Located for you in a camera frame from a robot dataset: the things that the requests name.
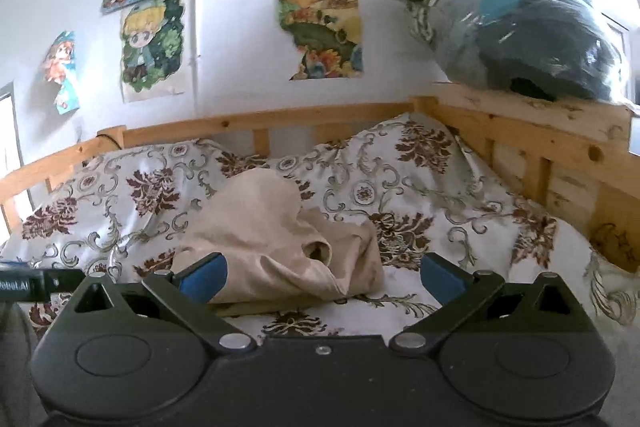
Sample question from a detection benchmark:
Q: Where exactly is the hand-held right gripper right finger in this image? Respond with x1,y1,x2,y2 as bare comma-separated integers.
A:
389,252,594,355

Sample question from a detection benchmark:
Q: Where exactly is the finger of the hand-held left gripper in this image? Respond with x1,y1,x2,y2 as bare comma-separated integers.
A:
0,260,87,294

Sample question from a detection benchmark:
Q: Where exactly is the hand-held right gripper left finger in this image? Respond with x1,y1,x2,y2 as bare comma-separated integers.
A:
59,252,258,355

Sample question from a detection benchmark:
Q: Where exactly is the beige hooded jacket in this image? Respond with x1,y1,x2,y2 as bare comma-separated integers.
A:
171,168,387,319

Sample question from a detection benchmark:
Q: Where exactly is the clear plastic bag of clothes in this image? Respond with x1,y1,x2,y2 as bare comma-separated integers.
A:
366,0,635,104

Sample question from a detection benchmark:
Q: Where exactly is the floral bedsheet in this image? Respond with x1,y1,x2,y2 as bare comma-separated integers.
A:
0,111,640,349

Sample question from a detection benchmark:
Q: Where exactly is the torn cartoon girl poster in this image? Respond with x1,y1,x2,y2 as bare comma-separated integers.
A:
41,31,82,116

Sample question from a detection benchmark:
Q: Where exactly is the blond cartoon character poster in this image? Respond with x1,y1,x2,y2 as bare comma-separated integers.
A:
119,0,187,104

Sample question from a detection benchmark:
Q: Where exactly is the torn landscape poster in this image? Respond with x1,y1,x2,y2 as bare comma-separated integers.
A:
276,0,365,81

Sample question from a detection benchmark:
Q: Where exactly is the wooden bed frame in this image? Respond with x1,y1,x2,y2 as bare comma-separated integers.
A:
0,83,640,277

